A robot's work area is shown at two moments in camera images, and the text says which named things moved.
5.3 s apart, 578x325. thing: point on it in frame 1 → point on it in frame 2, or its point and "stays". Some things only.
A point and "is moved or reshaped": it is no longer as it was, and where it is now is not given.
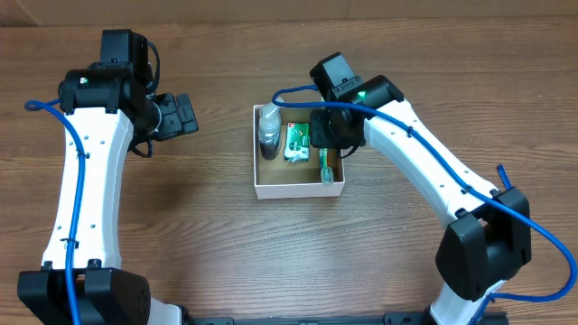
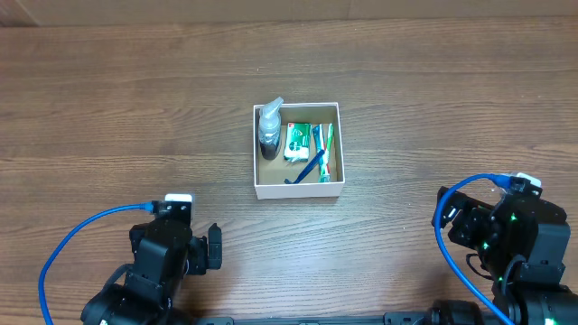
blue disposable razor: [506, 180] is moved or reshaped
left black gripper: [176, 125] → [198, 248]
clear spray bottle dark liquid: [269, 132] stays
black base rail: [396, 318] stays
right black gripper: [325, 138] → [472, 217]
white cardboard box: [278, 179] stays
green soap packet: [297, 143] stays
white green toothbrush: [327, 172] stays
